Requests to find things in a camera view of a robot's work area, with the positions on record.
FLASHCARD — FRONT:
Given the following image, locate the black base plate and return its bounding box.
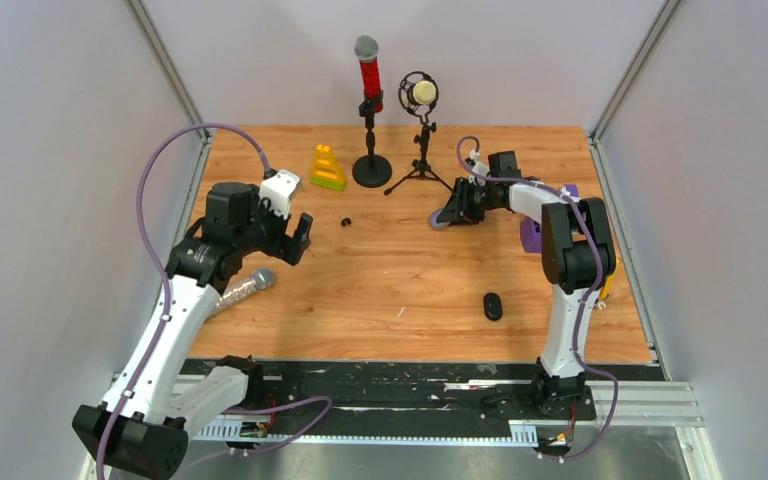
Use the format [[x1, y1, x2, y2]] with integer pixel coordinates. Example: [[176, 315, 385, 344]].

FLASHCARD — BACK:
[[178, 357, 667, 442]]

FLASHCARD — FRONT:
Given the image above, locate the yellow toy vehicle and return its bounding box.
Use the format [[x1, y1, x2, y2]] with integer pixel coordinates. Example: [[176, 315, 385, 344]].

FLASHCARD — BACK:
[[595, 257, 622, 310]]

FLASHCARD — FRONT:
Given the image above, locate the red microphone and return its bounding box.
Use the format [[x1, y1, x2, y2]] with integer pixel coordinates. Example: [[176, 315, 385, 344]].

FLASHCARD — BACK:
[[354, 35, 383, 113]]

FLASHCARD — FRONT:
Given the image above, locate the lavender earbud charging case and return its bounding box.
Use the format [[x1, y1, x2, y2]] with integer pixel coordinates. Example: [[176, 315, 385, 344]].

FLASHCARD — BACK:
[[428, 209, 450, 230]]

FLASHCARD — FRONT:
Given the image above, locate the silver glitter microphone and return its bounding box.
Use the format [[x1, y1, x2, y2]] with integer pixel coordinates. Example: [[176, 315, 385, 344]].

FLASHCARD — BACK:
[[207, 267, 277, 319]]

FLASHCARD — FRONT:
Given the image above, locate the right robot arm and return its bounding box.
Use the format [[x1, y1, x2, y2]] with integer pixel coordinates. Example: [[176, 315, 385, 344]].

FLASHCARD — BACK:
[[429, 150, 616, 418]]

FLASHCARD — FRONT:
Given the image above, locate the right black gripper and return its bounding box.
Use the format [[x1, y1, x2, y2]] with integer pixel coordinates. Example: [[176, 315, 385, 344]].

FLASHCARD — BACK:
[[439, 178, 501, 227]]

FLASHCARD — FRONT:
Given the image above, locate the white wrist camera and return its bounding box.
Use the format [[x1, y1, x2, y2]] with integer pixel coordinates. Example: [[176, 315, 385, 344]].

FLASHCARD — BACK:
[[259, 169, 302, 220], [467, 149, 490, 186]]

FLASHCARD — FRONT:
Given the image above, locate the yellow green toy block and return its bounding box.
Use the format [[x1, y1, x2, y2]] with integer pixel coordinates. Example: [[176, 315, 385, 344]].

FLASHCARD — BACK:
[[310, 144, 347, 192]]

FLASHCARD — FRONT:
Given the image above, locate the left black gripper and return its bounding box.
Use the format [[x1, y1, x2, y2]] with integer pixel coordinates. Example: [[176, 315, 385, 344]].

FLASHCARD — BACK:
[[234, 184, 311, 265]]

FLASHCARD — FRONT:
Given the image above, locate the black tripod mic stand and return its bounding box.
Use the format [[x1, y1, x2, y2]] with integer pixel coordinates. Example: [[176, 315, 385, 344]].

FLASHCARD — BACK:
[[383, 115, 454, 196]]

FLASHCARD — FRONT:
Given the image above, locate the black earbud charging case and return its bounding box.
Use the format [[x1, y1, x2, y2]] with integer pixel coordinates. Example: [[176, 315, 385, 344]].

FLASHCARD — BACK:
[[482, 292, 504, 321]]

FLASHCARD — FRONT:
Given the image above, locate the cream condenser microphone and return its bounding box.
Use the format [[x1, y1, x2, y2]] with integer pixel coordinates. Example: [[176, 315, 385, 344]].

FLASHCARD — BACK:
[[397, 71, 439, 123]]

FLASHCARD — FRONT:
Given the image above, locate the black round-base mic stand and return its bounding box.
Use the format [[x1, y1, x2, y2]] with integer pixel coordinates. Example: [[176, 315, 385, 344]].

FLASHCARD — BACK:
[[352, 92, 392, 188]]

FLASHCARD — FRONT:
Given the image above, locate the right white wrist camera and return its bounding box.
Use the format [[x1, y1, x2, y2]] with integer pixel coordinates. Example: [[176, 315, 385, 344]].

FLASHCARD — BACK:
[[467, 149, 490, 186]]

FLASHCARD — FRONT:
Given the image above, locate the white cable duct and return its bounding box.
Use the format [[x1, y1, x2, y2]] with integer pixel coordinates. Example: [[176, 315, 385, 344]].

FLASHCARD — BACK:
[[194, 418, 539, 448]]

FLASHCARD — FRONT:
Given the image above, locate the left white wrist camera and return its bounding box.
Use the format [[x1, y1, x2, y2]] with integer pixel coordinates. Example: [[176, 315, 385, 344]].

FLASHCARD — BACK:
[[259, 169, 302, 220]]

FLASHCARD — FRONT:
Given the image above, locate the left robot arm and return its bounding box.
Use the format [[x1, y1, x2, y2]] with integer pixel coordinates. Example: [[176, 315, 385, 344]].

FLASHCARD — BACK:
[[72, 170, 313, 479]]

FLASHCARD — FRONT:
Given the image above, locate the purple phone stand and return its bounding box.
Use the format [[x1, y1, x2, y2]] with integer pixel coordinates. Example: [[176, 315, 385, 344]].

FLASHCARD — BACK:
[[519, 217, 542, 254]]

